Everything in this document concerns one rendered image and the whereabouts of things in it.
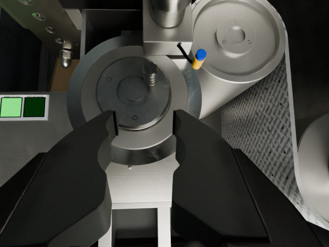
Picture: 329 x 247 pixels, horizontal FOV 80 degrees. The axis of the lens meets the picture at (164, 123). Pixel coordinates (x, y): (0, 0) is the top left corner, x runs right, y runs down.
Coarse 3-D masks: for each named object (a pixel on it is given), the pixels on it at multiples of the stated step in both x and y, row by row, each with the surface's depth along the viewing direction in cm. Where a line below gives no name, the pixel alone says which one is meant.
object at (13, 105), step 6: (6, 102) 53; (12, 102) 53; (18, 102) 53; (6, 108) 53; (12, 108) 53; (18, 108) 53; (0, 114) 52; (6, 114) 52; (12, 114) 52; (18, 114) 52
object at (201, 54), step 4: (180, 48) 20; (184, 52) 19; (196, 52) 16; (200, 52) 16; (204, 52) 16; (196, 56) 16; (200, 56) 16; (204, 56) 16; (188, 60) 19; (196, 60) 17; (200, 60) 17; (192, 64) 18; (196, 64) 17; (200, 64) 17; (196, 68) 18
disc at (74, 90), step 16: (96, 48) 22; (112, 48) 22; (80, 64) 22; (176, 64) 22; (80, 80) 22; (192, 80) 22; (192, 96) 22; (80, 112) 21; (192, 112) 22; (160, 144) 21; (112, 160) 21; (128, 160) 21; (144, 160) 21
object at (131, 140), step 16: (128, 48) 22; (96, 64) 21; (160, 64) 22; (96, 80) 21; (176, 80) 22; (80, 96) 21; (176, 96) 21; (96, 112) 21; (160, 128) 21; (112, 144) 20; (128, 144) 20; (144, 144) 20
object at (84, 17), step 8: (88, 24) 24; (88, 32) 24; (96, 32) 28; (104, 32) 32; (112, 32) 38; (120, 32) 48; (88, 40) 24; (96, 40) 27; (104, 40) 32; (80, 48) 23; (88, 48) 24; (80, 56) 23
